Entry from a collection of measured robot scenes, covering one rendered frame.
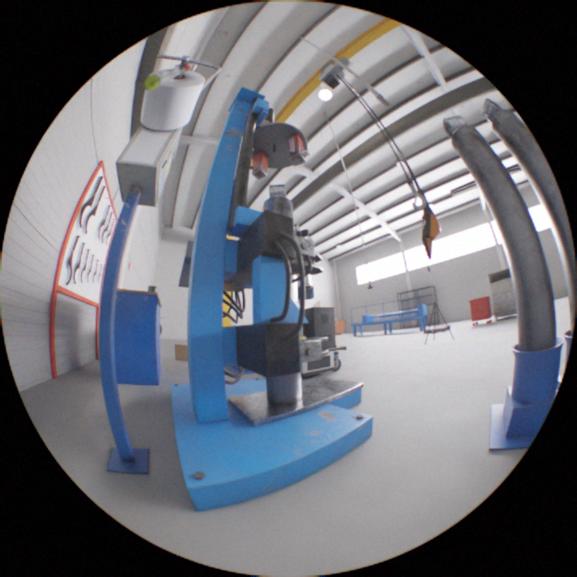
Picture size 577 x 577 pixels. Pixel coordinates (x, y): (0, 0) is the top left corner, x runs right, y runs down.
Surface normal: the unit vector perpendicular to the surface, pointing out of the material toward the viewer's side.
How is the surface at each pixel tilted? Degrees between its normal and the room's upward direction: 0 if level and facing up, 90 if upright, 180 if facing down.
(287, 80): 173
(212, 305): 90
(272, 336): 90
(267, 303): 90
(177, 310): 90
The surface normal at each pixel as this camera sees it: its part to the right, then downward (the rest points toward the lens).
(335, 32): 0.14, 0.98
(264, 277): 0.57, -0.20
